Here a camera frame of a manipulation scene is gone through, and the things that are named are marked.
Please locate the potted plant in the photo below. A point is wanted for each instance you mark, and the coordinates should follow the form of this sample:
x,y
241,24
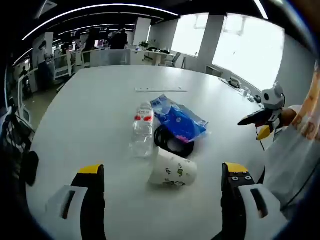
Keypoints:
x,y
144,45

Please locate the small dark object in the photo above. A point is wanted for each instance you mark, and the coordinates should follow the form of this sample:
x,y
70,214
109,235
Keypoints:
x,y
258,98

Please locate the black chair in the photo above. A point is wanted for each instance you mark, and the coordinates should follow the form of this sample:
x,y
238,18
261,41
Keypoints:
x,y
22,160

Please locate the clear bag with blue contents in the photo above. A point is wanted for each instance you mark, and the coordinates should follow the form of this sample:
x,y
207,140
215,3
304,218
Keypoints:
x,y
163,102

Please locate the person's printed white shirt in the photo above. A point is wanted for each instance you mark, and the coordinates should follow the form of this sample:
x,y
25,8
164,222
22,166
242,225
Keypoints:
x,y
308,105

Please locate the white strip in table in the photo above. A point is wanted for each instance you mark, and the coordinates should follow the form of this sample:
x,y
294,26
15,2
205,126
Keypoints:
x,y
160,89

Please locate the small white device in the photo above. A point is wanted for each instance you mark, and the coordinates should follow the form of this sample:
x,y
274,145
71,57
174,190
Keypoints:
x,y
235,81

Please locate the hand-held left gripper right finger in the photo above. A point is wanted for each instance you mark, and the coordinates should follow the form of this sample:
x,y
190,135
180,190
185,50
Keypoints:
x,y
232,200

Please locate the person's right hand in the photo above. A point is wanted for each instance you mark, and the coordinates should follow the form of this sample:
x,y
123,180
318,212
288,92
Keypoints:
x,y
288,116

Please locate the white table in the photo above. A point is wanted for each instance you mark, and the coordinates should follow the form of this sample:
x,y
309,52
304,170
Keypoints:
x,y
100,120

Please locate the computer monitor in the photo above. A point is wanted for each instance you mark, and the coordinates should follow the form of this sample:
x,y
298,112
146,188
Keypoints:
x,y
99,43

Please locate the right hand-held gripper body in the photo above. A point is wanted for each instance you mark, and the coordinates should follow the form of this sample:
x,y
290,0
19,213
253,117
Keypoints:
x,y
272,98

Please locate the grey office chair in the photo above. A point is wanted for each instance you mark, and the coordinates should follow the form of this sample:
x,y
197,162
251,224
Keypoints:
x,y
173,58

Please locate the clear plastic water bottle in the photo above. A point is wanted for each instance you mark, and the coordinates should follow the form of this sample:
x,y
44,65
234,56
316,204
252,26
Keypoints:
x,y
143,132

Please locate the small clear container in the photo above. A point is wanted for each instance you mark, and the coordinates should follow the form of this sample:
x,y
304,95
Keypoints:
x,y
247,91

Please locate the blue tissue pack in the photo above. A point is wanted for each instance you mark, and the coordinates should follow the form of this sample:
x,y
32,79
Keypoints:
x,y
200,127

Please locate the white desk partition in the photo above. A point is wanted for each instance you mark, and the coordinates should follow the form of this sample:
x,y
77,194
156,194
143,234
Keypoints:
x,y
110,57

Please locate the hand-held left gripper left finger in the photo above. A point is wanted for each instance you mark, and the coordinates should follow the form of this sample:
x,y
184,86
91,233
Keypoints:
x,y
93,200

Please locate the white paper cup green print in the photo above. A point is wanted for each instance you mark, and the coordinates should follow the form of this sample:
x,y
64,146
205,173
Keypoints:
x,y
172,170

